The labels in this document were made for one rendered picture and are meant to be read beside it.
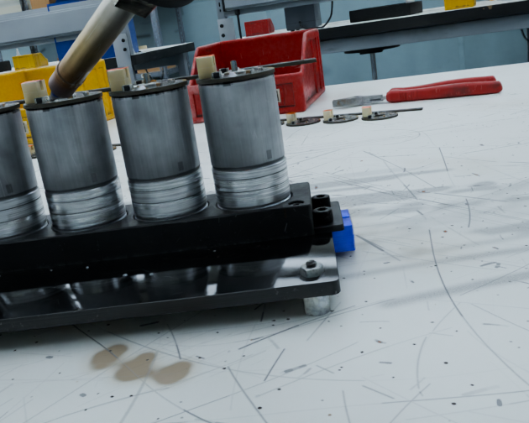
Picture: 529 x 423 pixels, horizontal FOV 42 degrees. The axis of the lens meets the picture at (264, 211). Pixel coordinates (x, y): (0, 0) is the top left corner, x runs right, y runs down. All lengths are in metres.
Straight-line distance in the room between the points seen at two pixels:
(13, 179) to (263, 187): 0.08
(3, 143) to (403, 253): 0.13
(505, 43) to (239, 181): 4.48
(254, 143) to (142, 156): 0.04
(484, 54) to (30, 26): 2.84
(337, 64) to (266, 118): 4.50
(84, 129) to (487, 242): 0.13
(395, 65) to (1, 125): 4.48
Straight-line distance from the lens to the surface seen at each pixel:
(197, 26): 4.93
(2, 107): 0.23
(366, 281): 0.20
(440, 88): 0.53
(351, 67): 4.70
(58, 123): 0.22
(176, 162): 0.22
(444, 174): 0.31
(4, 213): 0.24
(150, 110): 0.21
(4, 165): 0.23
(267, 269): 0.19
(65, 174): 0.22
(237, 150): 0.21
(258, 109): 0.21
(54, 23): 2.93
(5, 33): 3.05
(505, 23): 2.60
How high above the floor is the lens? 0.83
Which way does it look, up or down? 16 degrees down
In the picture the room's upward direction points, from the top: 8 degrees counter-clockwise
